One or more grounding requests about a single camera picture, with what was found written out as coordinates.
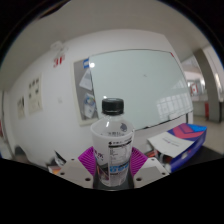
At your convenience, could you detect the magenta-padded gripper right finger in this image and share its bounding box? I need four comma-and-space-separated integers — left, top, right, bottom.
128, 147, 170, 190

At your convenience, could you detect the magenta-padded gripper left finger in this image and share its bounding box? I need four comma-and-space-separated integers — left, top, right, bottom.
57, 146, 100, 190

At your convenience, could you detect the clear plastic bottle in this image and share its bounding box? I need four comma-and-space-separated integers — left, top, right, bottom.
89, 97, 135, 188

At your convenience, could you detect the white paper sheet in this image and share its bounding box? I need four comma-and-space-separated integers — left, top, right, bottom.
147, 131, 194, 159

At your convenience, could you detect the blue purple cardboard box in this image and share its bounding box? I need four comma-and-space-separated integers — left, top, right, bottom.
146, 123, 208, 174

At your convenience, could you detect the grey notice board with papers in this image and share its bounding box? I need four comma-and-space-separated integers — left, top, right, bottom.
73, 57, 101, 127

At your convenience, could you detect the large whiteboard on stand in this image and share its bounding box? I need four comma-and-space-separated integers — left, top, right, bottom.
88, 49, 194, 132

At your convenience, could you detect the red floor number sign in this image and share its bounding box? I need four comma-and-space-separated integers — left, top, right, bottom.
52, 55, 66, 68

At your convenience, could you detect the small white wall poster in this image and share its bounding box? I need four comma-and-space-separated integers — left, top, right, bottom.
16, 95, 27, 119

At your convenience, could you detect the large white wall poster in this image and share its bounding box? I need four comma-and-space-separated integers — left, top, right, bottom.
27, 75, 44, 114

